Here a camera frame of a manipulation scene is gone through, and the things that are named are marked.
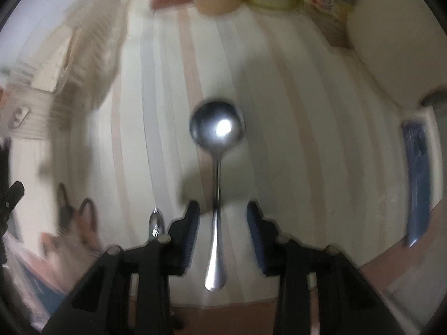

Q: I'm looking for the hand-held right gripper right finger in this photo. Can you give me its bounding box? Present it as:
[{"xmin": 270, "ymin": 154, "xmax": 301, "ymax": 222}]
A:
[{"xmin": 246, "ymin": 200, "xmax": 420, "ymax": 335}]

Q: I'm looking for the patterned handle steel spoon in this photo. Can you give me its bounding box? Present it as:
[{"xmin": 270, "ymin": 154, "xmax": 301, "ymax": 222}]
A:
[{"xmin": 148, "ymin": 207, "xmax": 165, "ymax": 241}]

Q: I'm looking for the white pink electric kettle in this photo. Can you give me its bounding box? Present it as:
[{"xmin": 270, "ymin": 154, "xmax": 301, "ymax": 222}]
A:
[{"xmin": 346, "ymin": 0, "xmax": 447, "ymax": 109}]

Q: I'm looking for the small brown packet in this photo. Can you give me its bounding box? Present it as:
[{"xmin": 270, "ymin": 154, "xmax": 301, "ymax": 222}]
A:
[{"xmin": 325, "ymin": 17, "xmax": 353, "ymax": 49}]

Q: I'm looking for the round bowl steel spoon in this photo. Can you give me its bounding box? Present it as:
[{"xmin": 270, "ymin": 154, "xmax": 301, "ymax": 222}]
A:
[{"xmin": 189, "ymin": 100, "xmax": 245, "ymax": 292}]

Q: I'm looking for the blue smartphone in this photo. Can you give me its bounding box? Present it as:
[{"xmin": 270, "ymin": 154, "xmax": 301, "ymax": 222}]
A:
[{"xmin": 401, "ymin": 120, "xmax": 432, "ymax": 248}]

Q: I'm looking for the striped cat print tablecloth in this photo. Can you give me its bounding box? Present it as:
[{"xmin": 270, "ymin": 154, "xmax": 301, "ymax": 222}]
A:
[{"xmin": 7, "ymin": 0, "xmax": 444, "ymax": 335}]

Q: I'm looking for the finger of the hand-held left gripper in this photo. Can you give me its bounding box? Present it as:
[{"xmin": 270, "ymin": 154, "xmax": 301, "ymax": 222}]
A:
[{"xmin": 0, "ymin": 181, "xmax": 26, "ymax": 238}]

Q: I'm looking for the red powder packet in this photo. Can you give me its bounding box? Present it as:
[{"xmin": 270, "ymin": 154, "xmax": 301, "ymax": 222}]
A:
[{"xmin": 150, "ymin": 0, "xmax": 196, "ymax": 11}]

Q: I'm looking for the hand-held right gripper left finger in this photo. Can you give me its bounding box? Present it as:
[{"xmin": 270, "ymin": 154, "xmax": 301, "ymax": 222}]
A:
[{"xmin": 42, "ymin": 200, "xmax": 201, "ymax": 335}]

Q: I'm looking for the clear plastic container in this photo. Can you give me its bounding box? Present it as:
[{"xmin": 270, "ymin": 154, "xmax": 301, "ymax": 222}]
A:
[{"xmin": 7, "ymin": 0, "xmax": 131, "ymax": 140}]

